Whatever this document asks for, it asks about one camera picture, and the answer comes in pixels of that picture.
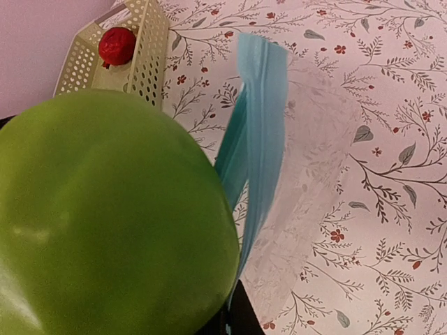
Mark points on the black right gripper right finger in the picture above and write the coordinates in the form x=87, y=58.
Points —
x=242, y=318

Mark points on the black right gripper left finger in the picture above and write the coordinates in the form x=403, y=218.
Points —
x=217, y=325

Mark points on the green apple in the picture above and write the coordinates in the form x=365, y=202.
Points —
x=113, y=221

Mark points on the clear blue zip top bag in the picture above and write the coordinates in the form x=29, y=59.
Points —
x=285, y=144

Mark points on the light green perforated plastic basket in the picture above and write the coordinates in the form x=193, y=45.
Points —
x=142, y=76

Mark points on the floral patterned table mat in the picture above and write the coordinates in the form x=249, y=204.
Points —
x=378, y=261

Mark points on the red apple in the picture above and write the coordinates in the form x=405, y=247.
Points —
x=116, y=47

